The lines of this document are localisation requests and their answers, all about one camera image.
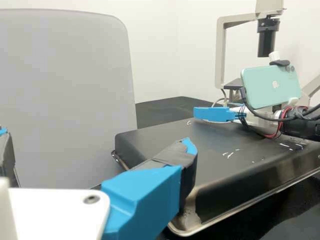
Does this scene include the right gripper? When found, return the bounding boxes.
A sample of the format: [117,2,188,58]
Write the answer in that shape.
[193,105,254,127]

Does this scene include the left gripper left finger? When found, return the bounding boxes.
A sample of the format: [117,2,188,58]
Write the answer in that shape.
[0,126,21,188]

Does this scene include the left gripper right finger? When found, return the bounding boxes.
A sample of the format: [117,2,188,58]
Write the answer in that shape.
[101,136,199,240]

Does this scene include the black tray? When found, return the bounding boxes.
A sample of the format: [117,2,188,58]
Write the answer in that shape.
[111,119,320,231]

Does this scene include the white box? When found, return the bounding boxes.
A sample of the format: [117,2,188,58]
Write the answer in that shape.
[0,8,139,189]

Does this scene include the black cable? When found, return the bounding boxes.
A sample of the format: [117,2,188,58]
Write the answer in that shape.
[239,86,286,121]

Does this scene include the right wrist camera phone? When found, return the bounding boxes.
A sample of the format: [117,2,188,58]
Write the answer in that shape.
[240,50,304,110]

